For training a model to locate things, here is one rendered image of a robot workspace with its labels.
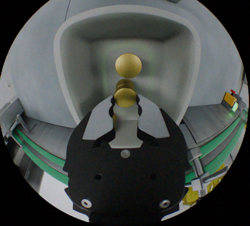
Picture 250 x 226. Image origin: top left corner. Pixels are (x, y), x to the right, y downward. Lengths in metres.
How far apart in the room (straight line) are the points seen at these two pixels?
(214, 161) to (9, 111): 0.92
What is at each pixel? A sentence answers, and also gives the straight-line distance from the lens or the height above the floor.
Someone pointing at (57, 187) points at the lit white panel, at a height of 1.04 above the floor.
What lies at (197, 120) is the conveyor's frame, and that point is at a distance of 0.25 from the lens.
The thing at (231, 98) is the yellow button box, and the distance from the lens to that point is 0.53.
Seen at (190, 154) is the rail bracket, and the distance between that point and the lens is 0.16.
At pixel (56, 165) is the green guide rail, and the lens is 0.33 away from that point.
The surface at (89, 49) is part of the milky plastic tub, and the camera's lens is 0.16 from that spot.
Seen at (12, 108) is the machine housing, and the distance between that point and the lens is 0.73.
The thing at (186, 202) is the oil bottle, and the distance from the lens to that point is 0.36.
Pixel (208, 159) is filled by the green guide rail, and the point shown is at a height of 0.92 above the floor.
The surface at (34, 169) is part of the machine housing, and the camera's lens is 0.77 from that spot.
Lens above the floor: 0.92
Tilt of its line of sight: 58 degrees down
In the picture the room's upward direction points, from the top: 179 degrees counter-clockwise
